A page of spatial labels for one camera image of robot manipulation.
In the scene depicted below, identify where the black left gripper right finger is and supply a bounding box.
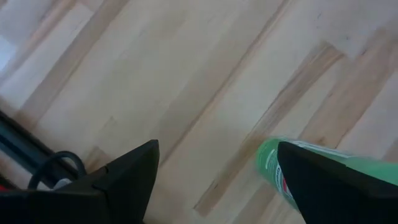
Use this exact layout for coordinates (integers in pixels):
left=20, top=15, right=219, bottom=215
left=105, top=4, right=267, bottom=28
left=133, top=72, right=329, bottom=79
left=276, top=141, right=398, bottom=224

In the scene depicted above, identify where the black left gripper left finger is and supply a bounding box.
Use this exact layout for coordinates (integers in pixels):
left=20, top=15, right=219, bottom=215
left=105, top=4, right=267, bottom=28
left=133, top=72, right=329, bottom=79
left=58, top=139, right=160, bottom=224

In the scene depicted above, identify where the large green paint bottle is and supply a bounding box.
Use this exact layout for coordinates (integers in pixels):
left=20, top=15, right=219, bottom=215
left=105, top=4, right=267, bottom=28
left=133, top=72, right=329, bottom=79
left=255, top=136, right=398, bottom=212

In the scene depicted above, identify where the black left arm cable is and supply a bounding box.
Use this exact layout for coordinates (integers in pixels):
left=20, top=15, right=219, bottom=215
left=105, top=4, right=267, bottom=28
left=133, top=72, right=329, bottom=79
left=27, top=151, right=88, bottom=190

